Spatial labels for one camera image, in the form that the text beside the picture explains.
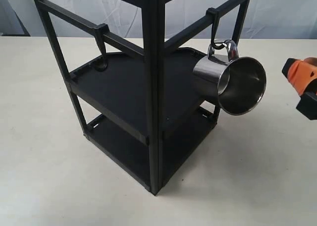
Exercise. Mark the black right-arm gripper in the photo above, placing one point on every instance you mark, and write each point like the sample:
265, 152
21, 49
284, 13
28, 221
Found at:
302, 75

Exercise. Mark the stainless steel mug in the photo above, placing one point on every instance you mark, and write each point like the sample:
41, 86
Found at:
233, 83

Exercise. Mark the black hook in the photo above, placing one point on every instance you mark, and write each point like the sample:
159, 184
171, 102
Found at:
99, 31
216, 14

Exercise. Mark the black shelf rack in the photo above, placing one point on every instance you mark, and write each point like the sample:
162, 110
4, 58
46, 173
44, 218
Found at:
142, 110

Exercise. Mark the white backdrop curtain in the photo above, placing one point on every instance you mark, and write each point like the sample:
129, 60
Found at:
265, 19

